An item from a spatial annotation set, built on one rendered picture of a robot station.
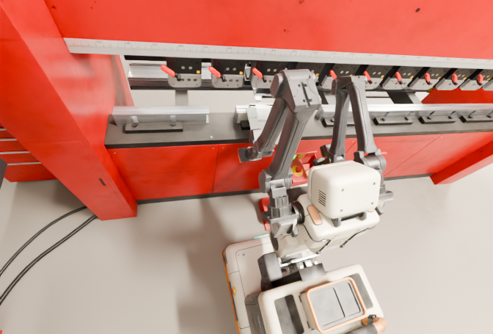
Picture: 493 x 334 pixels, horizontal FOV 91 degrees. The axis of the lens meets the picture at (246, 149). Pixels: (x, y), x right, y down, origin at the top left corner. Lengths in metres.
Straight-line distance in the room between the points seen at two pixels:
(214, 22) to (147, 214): 1.58
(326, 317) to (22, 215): 2.15
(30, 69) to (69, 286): 1.54
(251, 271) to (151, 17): 1.51
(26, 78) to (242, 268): 1.46
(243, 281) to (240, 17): 1.49
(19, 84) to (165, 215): 1.41
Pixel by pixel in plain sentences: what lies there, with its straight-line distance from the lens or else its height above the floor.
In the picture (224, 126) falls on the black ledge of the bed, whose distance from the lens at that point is 1.47.
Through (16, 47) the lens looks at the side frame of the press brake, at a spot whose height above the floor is 1.51.
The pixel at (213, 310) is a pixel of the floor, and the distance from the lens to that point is 2.02.
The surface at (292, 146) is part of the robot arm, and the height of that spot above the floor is 1.45.
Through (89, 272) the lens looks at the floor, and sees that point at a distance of 2.16.
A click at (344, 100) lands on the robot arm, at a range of 1.22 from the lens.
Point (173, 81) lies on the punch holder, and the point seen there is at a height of 1.21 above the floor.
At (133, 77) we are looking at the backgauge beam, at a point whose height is 0.98.
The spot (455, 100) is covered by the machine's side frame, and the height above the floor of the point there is 0.68.
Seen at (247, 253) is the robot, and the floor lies 0.28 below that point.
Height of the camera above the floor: 2.02
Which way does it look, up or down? 55 degrees down
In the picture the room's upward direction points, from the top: 17 degrees clockwise
